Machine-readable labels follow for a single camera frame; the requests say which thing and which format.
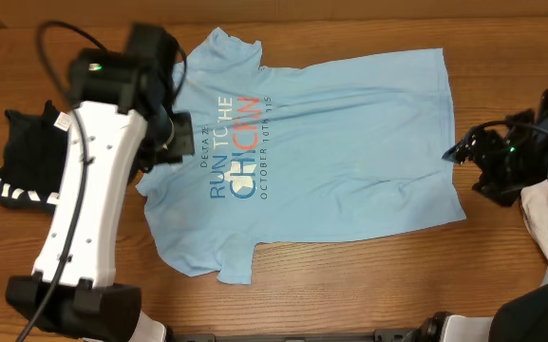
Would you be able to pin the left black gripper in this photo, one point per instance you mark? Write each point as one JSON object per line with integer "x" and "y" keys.
{"x": 184, "y": 146}

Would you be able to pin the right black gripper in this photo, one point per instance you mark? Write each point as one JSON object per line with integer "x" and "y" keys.
{"x": 479, "y": 155}

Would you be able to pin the light blue printed t-shirt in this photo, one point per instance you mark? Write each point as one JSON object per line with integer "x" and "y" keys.
{"x": 340, "y": 151}

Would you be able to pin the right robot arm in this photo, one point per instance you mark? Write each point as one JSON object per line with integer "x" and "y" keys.
{"x": 523, "y": 319}

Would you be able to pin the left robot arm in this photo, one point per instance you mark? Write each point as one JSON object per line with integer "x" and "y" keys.
{"x": 122, "y": 122}

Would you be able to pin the white cloth garment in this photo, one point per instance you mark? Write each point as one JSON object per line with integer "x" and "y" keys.
{"x": 534, "y": 208}

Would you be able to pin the black folded t-shirt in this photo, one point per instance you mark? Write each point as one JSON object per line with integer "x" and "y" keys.
{"x": 34, "y": 159}

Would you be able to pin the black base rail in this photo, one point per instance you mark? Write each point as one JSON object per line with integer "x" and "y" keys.
{"x": 380, "y": 335}

